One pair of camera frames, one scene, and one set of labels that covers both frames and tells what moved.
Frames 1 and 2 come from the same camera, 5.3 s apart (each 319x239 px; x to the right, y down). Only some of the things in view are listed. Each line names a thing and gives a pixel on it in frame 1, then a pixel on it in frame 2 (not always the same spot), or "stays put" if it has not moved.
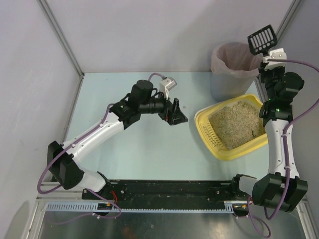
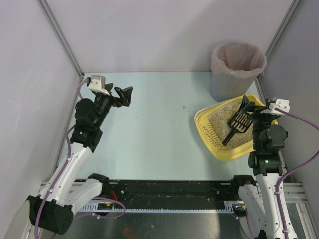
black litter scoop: x=260 y=42 to x=240 y=123
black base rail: x=163 y=190 stays put
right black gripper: x=270 y=72 to x=257 y=110
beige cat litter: x=237 y=122 stays put
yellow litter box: x=210 y=138 stays put
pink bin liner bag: x=236 y=59 stays put
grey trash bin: x=225 y=88 stays put
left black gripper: x=168 y=110 to x=115 y=97
